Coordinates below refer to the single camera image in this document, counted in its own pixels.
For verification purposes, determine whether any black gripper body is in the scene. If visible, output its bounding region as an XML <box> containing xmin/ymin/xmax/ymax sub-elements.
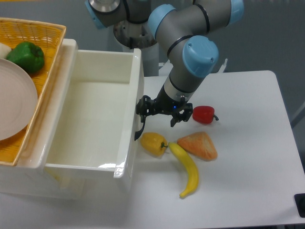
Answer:
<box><xmin>152</xmin><ymin>92</ymin><xmax>186</xmax><ymax>117</ymax></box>

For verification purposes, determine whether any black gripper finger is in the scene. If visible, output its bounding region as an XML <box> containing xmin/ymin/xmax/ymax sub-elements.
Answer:
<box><xmin>170</xmin><ymin>103</ymin><xmax>193</xmax><ymax>127</ymax></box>
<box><xmin>136</xmin><ymin>95</ymin><xmax>155</xmax><ymax>123</ymax></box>

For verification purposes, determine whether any black top drawer handle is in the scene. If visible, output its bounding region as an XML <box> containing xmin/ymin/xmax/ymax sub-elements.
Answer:
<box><xmin>134</xmin><ymin>115</ymin><xmax>146</xmax><ymax>141</ymax></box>

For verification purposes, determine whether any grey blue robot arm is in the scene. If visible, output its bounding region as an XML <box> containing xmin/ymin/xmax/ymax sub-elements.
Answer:
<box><xmin>85</xmin><ymin>0</ymin><xmax>244</xmax><ymax>125</ymax></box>

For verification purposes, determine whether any white drawer cabinet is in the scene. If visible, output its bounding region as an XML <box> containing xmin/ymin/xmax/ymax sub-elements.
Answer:
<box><xmin>0</xmin><ymin>39</ymin><xmax>85</xmax><ymax>199</ymax></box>

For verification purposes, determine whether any red toy bell pepper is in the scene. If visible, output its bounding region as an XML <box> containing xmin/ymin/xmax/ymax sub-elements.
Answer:
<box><xmin>193</xmin><ymin>106</ymin><xmax>219</xmax><ymax>124</ymax></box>

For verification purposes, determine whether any orange toy bread wedge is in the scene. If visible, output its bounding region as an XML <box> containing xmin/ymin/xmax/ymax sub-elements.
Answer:
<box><xmin>177</xmin><ymin>132</ymin><xmax>218</xmax><ymax>161</ymax></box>

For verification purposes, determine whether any yellow toy bell pepper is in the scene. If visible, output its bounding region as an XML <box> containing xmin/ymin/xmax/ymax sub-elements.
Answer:
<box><xmin>140</xmin><ymin>132</ymin><xmax>168</xmax><ymax>157</ymax></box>

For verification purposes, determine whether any yellow toy banana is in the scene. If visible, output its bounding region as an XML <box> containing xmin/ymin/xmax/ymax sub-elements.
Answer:
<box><xmin>168</xmin><ymin>142</ymin><xmax>199</xmax><ymax>199</ymax></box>

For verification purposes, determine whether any yellow woven basket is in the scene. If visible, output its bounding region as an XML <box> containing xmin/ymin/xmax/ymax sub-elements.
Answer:
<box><xmin>0</xmin><ymin>18</ymin><xmax>66</xmax><ymax>166</ymax></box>

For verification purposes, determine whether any green toy bell pepper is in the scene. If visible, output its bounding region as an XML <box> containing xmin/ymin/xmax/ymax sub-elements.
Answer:
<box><xmin>6</xmin><ymin>42</ymin><xmax>45</xmax><ymax>73</ymax></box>

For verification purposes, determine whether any pink plate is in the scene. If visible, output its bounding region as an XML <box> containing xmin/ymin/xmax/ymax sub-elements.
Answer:
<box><xmin>0</xmin><ymin>59</ymin><xmax>38</xmax><ymax>140</ymax></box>

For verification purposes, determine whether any black object at table edge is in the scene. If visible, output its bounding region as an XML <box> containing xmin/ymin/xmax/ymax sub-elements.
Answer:
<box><xmin>294</xmin><ymin>193</ymin><xmax>305</xmax><ymax>218</ymax></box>

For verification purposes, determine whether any white toy vegetable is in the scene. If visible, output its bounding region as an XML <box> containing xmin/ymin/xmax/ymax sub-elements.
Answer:
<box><xmin>0</xmin><ymin>43</ymin><xmax>11</xmax><ymax>59</ymax></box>

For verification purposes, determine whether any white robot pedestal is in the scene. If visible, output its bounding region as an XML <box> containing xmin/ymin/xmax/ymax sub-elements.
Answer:
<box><xmin>112</xmin><ymin>20</ymin><xmax>160</xmax><ymax>77</ymax></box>

